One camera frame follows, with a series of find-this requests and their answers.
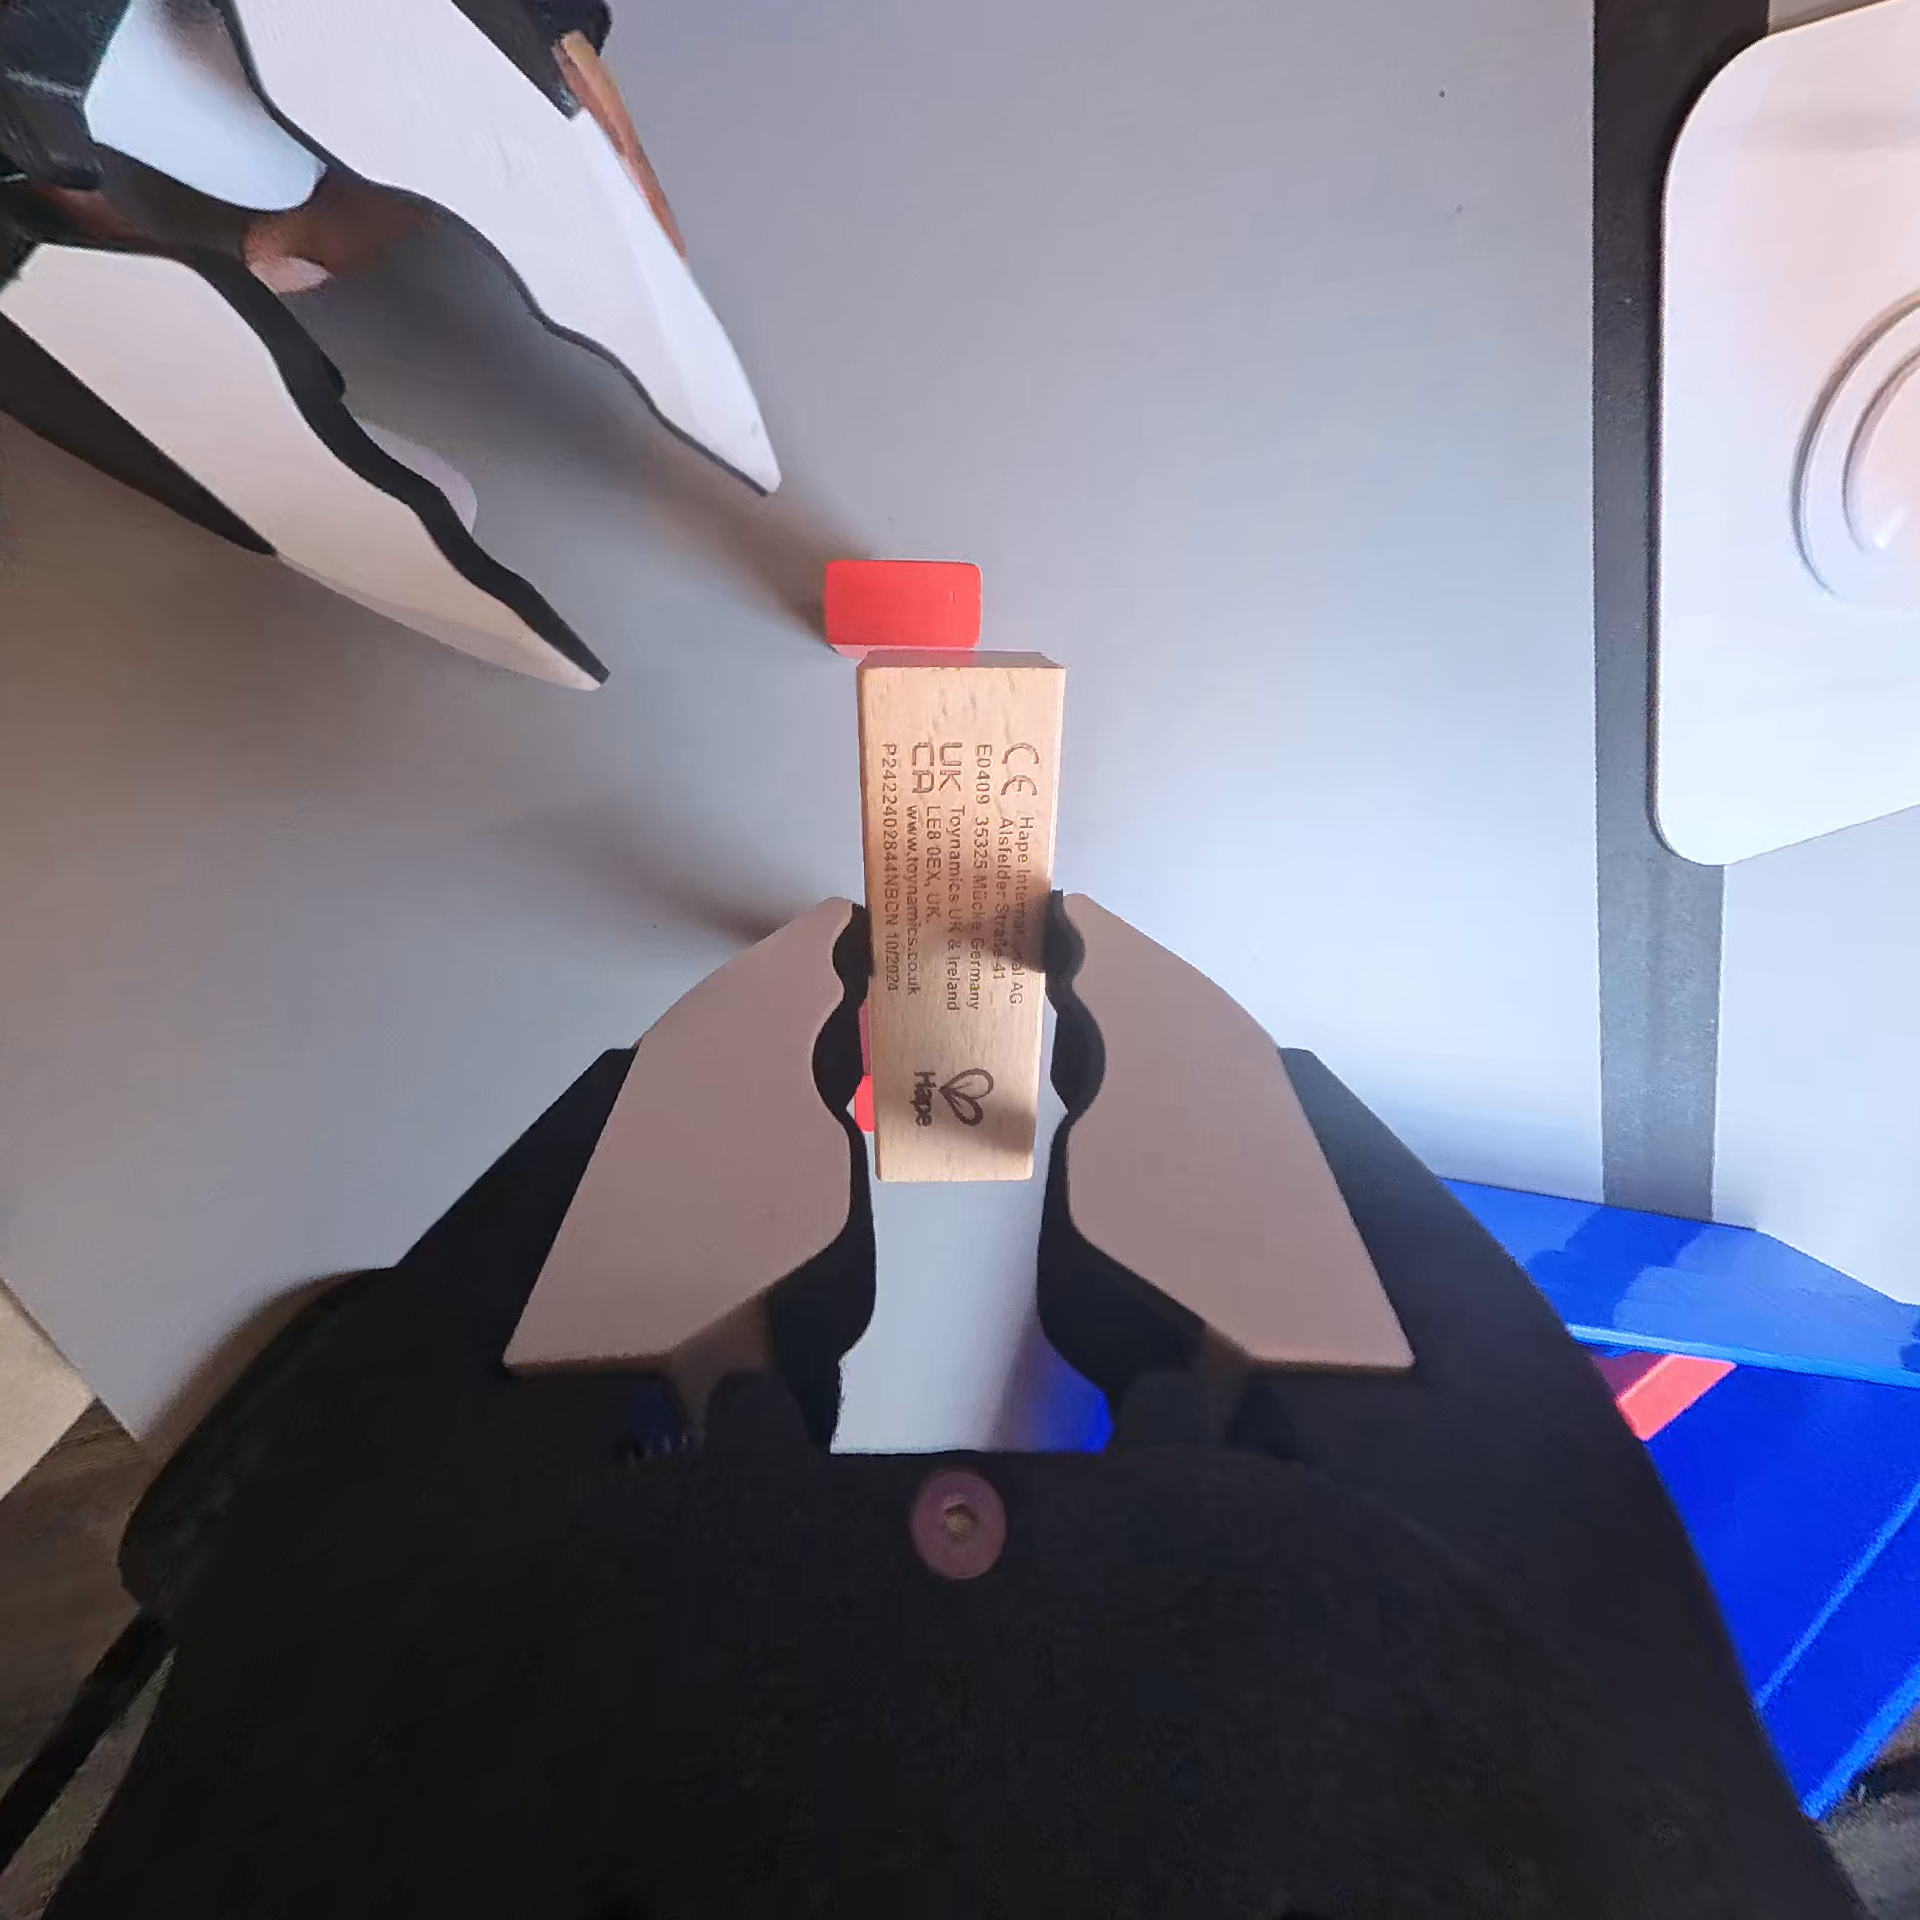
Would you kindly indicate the red wooden arch block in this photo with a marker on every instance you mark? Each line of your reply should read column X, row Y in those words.
column 1659, row 1392

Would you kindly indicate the person's left hand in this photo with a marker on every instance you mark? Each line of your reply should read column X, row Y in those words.
column 353, row 241

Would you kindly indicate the white document stand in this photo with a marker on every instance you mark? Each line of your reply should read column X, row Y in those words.
column 1725, row 450

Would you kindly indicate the natural wood arch block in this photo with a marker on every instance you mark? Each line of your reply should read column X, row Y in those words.
column 962, row 780

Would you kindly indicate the blue plastic bin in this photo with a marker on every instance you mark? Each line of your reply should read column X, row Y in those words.
column 1799, row 1576

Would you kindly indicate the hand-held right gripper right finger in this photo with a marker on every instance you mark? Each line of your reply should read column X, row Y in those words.
column 1231, row 1185

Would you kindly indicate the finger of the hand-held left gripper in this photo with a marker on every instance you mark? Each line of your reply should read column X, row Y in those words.
column 525, row 194
column 226, row 435

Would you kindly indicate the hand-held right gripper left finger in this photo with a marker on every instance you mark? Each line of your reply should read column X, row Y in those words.
column 692, row 1185

